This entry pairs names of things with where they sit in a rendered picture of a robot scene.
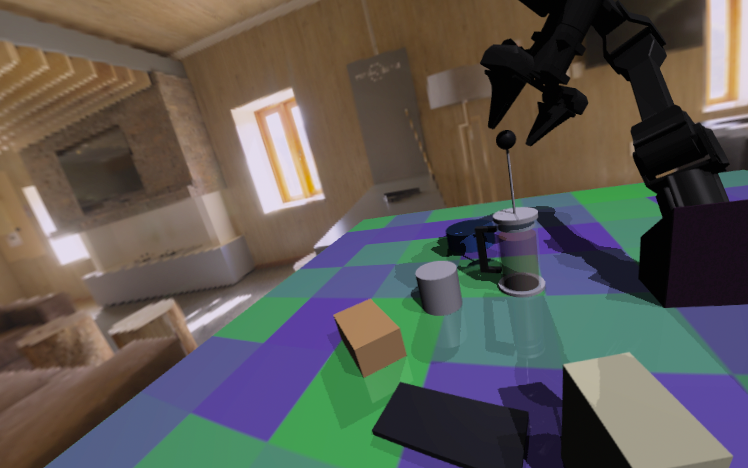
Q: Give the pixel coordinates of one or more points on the glass french press with black knob plunger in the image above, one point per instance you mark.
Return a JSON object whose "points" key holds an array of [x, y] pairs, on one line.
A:
{"points": [[517, 242]]}

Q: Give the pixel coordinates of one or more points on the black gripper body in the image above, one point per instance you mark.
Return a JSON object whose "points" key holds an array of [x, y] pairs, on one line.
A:
{"points": [[555, 48]]}

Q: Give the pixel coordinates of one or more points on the blue short cylinder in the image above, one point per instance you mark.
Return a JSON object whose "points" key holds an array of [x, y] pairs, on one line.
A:
{"points": [[461, 236]]}

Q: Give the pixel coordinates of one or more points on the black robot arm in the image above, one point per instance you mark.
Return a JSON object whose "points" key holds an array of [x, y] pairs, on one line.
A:
{"points": [[666, 138]]}

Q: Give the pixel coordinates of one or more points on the brown cube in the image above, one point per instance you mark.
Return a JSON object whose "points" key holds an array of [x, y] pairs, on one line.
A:
{"points": [[372, 338]]}

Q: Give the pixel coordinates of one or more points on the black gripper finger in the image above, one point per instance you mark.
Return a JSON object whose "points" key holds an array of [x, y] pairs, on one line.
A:
{"points": [[548, 118], [505, 89]]}

